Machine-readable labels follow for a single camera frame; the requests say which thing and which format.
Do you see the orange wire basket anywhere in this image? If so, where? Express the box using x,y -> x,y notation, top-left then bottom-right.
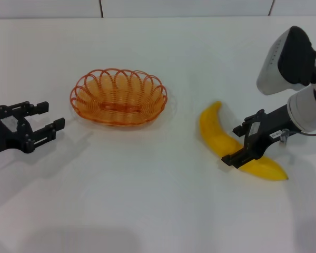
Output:
70,67 -> 168,127

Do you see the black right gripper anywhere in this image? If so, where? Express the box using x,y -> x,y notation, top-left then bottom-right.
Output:
221,103 -> 300,170

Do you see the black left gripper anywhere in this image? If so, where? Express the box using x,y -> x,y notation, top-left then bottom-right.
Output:
0,100 -> 66,157

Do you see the yellow banana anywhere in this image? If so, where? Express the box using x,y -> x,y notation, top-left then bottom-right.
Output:
199,101 -> 289,182

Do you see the thin cable with metal plug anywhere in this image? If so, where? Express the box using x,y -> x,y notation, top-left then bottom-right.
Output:
279,128 -> 316,145

